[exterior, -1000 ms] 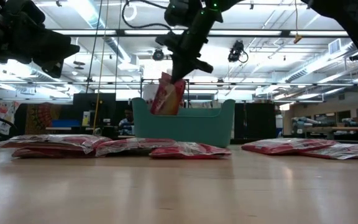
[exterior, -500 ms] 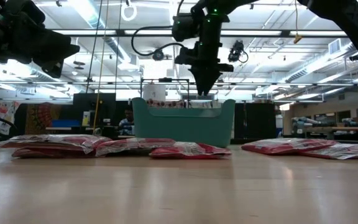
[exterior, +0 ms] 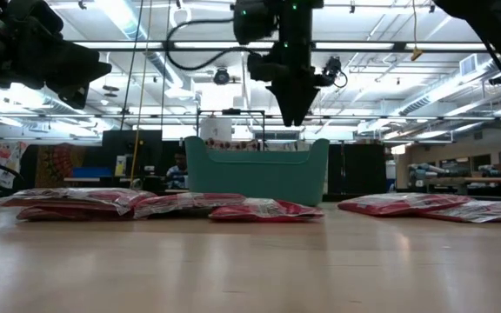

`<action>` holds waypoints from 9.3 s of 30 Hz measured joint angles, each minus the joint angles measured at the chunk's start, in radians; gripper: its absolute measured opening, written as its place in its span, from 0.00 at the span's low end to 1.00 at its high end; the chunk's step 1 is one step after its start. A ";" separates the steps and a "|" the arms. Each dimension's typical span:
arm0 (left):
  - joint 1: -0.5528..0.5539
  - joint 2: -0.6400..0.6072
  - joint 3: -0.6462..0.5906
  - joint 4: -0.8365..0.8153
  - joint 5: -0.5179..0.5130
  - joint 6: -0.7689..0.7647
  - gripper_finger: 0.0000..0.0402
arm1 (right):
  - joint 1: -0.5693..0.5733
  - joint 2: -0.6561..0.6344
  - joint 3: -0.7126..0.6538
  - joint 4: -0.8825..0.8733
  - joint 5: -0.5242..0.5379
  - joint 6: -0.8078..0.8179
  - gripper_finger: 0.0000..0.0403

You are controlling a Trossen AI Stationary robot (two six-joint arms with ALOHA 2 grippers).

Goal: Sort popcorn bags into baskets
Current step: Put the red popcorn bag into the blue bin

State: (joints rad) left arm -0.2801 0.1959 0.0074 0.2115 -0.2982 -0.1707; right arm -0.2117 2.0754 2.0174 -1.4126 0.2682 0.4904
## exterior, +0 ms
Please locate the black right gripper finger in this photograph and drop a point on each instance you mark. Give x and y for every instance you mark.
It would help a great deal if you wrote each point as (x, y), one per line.
(302, 100)
(285, 100)

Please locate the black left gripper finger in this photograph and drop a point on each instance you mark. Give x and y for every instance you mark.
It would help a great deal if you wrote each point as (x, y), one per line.
(59, 80)
(68, 52)

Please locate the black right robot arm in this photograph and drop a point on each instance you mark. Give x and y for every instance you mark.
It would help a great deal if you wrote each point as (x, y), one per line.
(494, 26)

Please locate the teal plastic basket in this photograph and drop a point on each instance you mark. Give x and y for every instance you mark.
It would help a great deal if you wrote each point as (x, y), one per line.
(255, 174)

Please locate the brown patterned cloth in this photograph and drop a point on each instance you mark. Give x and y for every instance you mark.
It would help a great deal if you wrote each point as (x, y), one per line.
(57, 165)

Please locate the black cabinet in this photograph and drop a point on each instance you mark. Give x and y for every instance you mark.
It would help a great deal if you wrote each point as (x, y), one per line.
(357, 167)

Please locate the blue box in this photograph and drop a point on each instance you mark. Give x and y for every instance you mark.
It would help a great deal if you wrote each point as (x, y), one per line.
(91, 172)

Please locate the floral cloth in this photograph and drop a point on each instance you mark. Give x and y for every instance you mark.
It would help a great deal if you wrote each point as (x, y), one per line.
(0, 161)

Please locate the yellow white carton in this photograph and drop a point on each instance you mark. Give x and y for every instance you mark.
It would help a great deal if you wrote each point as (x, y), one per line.
(120, 166)

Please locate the person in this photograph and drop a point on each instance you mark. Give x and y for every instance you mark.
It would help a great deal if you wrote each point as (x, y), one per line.
(176, 174)

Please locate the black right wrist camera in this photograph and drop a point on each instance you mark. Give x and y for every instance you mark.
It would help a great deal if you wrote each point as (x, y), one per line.
(261, 67)

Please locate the black overhead camera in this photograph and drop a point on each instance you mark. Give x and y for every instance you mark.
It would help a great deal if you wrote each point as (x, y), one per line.
(335, 69)

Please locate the black overhead frame beam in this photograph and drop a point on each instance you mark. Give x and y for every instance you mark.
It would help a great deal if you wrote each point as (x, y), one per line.
(168, 116)
(169, 45)

